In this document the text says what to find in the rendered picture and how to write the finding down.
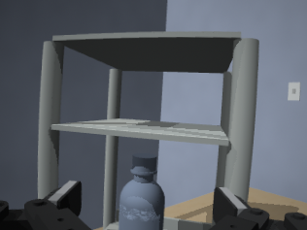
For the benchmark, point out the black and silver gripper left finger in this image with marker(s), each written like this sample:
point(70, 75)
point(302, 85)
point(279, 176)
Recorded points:
point(49, 214)

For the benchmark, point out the blue-grey bottle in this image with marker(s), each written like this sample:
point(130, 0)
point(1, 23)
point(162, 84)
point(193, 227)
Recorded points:
point(142, 200)

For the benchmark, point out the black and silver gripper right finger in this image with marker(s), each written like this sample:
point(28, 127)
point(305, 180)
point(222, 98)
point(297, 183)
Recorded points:
point(227, 210)

